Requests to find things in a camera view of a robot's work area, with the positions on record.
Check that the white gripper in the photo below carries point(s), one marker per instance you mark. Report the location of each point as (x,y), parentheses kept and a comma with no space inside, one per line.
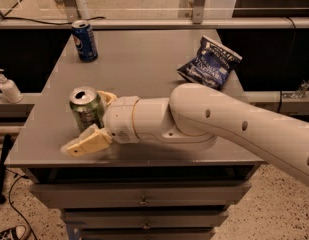
(121,118)

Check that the blue pepsi can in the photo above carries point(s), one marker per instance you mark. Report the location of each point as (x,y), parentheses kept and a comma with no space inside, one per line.
(84,40)

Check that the grey drawer cabinet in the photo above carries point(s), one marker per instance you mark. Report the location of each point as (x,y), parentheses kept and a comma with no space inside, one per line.
(99,194)

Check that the white pump bottle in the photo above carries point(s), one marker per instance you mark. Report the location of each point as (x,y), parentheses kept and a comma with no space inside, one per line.
(9,89)

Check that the metal drawer knob upper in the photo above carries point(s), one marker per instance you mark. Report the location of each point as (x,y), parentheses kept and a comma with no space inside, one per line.
(143,202)

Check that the metal drawer knob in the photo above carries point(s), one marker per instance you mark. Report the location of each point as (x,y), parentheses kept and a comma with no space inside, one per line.
(143,202)
(146,226)

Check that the black stand leg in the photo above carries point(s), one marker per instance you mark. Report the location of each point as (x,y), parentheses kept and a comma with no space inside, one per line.
(7,144)

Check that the metal drawer knob lower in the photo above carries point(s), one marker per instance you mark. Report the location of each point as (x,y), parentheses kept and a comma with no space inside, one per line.
(146,226)

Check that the green soda can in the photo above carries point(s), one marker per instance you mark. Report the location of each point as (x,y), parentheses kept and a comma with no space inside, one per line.
(87,106)

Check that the blue chip bag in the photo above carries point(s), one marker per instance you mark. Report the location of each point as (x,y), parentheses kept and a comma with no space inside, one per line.
(212,64)

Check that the black white sneaker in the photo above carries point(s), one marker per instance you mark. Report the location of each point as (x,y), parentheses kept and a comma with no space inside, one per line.
(19,232)

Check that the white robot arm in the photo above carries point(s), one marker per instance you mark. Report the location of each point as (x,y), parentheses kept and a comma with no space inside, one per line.
(194,116)

